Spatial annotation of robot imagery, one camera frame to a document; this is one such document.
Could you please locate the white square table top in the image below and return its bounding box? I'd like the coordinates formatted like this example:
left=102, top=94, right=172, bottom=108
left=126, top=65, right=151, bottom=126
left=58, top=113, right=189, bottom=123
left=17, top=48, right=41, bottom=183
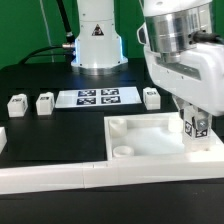
left=104, top=112, right=224, bottom=162

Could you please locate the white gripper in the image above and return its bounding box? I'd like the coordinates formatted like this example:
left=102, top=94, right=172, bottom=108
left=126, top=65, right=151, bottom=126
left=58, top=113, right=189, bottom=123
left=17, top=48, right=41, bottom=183
left=137, top=24, right=224, bottom=131

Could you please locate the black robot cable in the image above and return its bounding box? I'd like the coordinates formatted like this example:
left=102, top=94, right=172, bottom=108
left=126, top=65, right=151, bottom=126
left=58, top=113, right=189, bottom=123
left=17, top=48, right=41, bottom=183
left=18, top=0, right=78, bottom=65

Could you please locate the white L-shaped obstacle fence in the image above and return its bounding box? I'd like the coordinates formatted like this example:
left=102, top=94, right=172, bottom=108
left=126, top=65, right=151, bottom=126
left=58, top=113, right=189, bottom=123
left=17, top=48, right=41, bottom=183
left=0, top=126, right=224, bottom=196

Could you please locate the white plate with fiducial tags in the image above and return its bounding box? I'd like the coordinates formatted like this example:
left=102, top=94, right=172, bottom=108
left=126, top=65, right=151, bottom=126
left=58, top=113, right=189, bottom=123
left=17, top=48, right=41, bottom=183
left=55, top=87, right=141, bottom=108

